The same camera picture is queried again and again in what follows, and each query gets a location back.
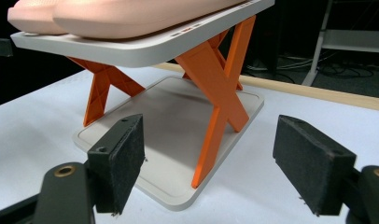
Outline white shoe rack orange legs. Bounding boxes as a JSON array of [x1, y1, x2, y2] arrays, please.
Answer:
[[9, 0, 275, 213]]

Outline white metal stand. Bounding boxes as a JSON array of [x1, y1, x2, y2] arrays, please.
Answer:
[[302, 0, 379, 88]]

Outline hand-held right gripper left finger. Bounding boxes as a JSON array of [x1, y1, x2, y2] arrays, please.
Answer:
[[87, 113, 147, 216]]

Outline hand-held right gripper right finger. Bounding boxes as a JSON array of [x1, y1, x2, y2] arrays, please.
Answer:
[[272, 114, 358, 217]]

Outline black floor cables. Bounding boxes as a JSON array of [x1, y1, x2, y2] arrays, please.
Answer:
[[245, 52, 377, 82]]

